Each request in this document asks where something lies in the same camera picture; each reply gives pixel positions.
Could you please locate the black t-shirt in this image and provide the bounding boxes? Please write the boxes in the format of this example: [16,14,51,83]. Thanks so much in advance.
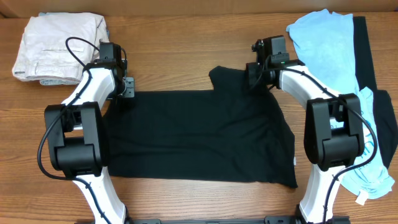
[104,67,297,188]

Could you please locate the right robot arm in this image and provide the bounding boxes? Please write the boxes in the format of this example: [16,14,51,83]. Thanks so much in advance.
[245,35,364,223]

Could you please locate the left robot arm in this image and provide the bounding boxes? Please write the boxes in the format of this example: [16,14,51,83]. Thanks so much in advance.
[37,42,134,223]

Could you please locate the light blue printed t-shirt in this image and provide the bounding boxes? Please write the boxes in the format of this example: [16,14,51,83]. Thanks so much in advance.
[286,9,395,200]

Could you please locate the folded beige pants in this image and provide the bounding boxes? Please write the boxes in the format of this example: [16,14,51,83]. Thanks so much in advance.
[12,12,109,85]

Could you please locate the black garment under pile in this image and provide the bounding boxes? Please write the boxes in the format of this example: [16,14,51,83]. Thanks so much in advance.
[353,16,397,168]

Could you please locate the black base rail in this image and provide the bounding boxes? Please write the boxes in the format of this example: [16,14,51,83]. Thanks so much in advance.
[74,216,351,224]

